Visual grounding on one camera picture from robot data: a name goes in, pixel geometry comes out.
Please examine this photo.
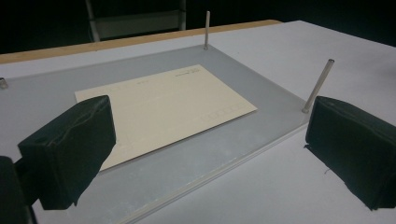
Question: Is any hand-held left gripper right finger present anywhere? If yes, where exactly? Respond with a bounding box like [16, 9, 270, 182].
[304, 95, 396, 211]

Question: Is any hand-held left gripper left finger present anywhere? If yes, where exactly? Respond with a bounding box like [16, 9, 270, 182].
[18, 94, 117, 211]

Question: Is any painting postcard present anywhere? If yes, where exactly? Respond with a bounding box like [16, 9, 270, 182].
[74, 63, 259, 172]

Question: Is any clear acrylic photo frame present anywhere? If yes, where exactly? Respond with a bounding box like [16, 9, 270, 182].
[0, 43, 309, 224]

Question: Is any white metal stand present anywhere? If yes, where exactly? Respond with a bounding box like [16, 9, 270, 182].
[85, 0, 188, 43]

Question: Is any long metal frame pin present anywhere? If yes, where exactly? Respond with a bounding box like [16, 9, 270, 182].
[301, 58, 335, 115]
[203, 10, 211, 50]

